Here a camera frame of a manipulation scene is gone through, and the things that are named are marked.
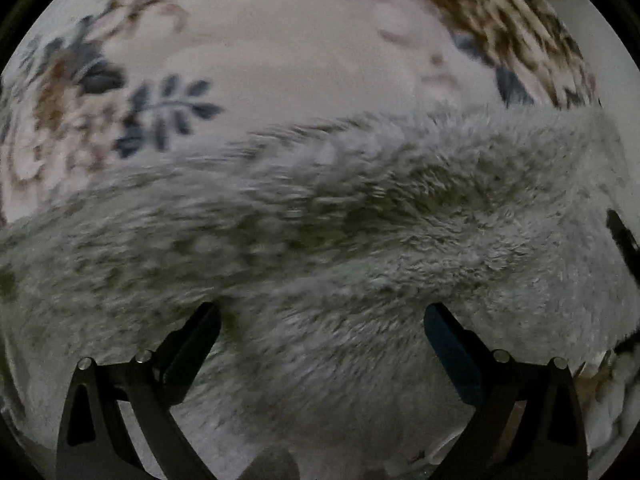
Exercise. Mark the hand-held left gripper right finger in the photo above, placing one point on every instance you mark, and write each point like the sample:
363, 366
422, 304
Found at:
452, 347

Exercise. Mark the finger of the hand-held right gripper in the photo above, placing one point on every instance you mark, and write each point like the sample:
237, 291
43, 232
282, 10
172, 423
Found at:
622, 240

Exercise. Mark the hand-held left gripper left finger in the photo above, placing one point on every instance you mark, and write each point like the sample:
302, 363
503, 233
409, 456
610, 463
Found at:
192, 349

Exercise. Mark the grey fluffy blanket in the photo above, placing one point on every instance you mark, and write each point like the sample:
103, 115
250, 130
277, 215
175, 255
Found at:
320, 280

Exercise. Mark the floral printed blanket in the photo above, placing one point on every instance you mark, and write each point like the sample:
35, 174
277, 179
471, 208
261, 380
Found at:
280, 50

